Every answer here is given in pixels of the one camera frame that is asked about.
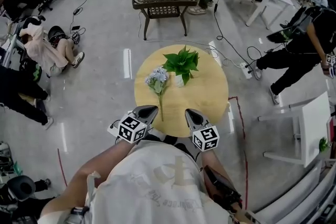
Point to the white power strip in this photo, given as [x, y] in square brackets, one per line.
[245, 69]
[113, 128]

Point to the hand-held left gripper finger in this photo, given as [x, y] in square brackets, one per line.
[143, 108]
[153, 116]

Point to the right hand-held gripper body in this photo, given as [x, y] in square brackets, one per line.
[206, 137]

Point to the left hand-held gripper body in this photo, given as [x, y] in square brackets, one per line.
[131, 128]

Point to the small black monitor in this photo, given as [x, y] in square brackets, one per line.
[223, 186]

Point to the small green plant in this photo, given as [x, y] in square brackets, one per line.
[323, 144]

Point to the black and green bag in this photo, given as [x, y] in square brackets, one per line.
[30, 70]

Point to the person's white t-shirt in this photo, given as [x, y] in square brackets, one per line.
[157, 191]

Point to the person's right forearm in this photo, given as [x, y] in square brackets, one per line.
[212, 158]

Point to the white ribbed vase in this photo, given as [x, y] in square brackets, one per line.
[179, 81]

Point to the green artificial leafy plant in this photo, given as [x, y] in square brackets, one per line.
[181, 63]

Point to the blue artificial hydrangea flower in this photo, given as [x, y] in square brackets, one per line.
[157, 78]

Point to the black round case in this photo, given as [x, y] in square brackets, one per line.
[22, 187]

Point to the white square side table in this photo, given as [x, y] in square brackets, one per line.
[315, 126]

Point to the white shelving rack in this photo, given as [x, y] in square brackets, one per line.
[294, 191]

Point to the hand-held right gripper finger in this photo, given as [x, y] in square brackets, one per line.
[188, 120]
[204, 122]

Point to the person's left forearm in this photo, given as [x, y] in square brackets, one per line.
[89, 170]

